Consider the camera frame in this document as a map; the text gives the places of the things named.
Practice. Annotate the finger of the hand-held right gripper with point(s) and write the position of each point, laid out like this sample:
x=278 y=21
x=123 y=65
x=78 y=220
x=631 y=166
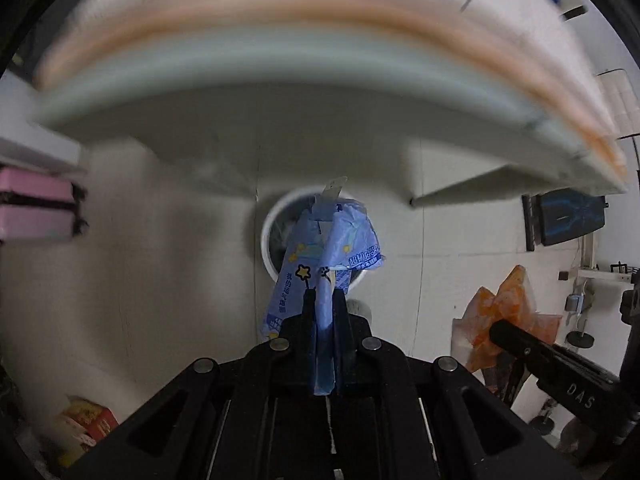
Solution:
x=515 y=382
x=555 y=365

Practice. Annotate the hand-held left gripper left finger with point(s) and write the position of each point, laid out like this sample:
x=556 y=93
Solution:
x=307 y=330

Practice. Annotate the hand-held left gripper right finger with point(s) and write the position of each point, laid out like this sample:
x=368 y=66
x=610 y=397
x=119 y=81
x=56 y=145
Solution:
x=342 y=330

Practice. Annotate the orange plastic bag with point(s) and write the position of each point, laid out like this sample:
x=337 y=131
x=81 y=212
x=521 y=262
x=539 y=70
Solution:
x=505 y=300

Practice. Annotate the blue green plastic packet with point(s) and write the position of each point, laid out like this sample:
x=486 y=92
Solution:
x=325 y=240

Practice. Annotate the white round trash bin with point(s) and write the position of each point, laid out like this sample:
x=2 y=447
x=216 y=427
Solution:
x=274 y=230

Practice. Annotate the white metal stand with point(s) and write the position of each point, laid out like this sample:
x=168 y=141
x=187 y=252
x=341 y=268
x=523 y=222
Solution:
x=590 y=280

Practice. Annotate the red yellow box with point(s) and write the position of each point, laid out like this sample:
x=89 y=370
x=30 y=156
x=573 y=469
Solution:
x=87 y=422

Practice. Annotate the pink suitcase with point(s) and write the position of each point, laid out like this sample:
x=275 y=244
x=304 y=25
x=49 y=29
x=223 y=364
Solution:
x=35 y=205

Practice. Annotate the white table edge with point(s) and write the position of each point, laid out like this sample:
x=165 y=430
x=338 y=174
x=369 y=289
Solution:
x=300 y=10

